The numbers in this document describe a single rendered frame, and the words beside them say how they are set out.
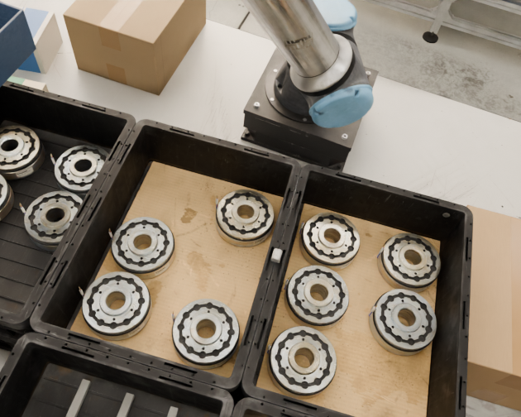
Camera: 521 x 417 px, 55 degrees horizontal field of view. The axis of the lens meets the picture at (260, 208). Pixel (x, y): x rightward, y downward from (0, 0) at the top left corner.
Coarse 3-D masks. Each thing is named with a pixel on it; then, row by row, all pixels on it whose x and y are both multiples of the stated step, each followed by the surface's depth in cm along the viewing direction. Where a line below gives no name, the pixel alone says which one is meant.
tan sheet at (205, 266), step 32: (160, 192) 92; (192, 192) 92; (224, 192) 93; (192, 224) 89; (192, 256) 85; (224, 256) 86; (256, 256) 87; (160, 288) 82; (192, 288) 82; (224, 288) 83; (256, 288) 84; (160, 320) 79; (160, 352) 76
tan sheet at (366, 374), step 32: (352, 288) 85; (384, 288) 86; (288, 320) 81; (352, 320) 82; (352, 352) 79; (384, 352) 80; (256, 384) 75; (352, 384) 77; (384, 384) 77; (416, 384) 78; (384, 416) 75; (416, 416) 75
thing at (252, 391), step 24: (312, 168) 85; (384, 192) 85; (408, 192) 85; (288, 216) 80; (288, 240) 78; (264, 312) 71; (264, 336) 69; (456, 360) 70; (456, 384) 68; (288, 408) 65; (312, 408) 66; (456, 408) 67
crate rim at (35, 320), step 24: (144, 120) 87; (216, 144) 86; (240, 144) 87; (120, 168) 82; (288, 192) 84; (96, 216) 77; (72, 240) 74; (264, 264) 75; (48, 288) 70; (264, 288) 73; (72, 336) 68; (144, 360) 66; (168, 360) 66; (240, 360) 67; (216, 384) 65
